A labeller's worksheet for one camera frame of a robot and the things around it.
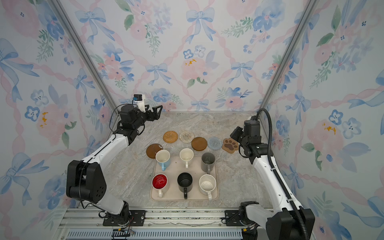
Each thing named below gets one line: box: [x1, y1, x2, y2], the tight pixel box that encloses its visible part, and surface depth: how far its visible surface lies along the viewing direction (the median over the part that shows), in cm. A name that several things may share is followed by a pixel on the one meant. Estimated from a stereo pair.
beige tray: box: [150, 155, 219, 201], surface depth 86 cm
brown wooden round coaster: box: [191, 137, 208, 151], surface depth 105 cm
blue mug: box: [155, 149, 171, 172], surface depth 88 cm
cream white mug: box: [179, 148, 194, 169], surface depth 90 cm
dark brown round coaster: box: [146, 143, 163, 159], surface depth 100 cm
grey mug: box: [201, 152, 216, 174], surface depth 87 cm
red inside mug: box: [151, 173, 168, 199], surface depth 81 cm
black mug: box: [177, 172, 193, 200], surface depth 80 cm
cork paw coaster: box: [222, 137, 239, 154], surface depth 102 cm
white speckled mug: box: [199, 174, 217, 201], surface depth 80 cm
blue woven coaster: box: [207, 136, 223, 151], surface depth 105 cm
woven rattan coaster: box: [163, 130, 179, 144], surface depth 108 cm
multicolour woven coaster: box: [179, 131, 195, 144], surface depth 108 cm
